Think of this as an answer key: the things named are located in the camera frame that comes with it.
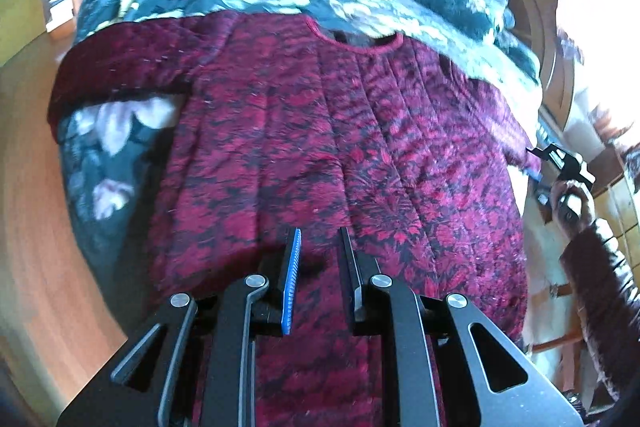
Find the red black quilted garment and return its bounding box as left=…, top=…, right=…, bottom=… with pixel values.
left=48, top=11, right=537, bottom=426

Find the person's right hand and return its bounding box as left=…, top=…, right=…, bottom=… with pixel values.
left=550, top=180, right=596, bottom=241

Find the dark brown right sleeve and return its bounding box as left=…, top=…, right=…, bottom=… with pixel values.
left=560, top=219, right=639, bottom=399

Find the teal floral bed cover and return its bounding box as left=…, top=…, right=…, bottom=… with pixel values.
left=55, top=0, right=542, bottom=331

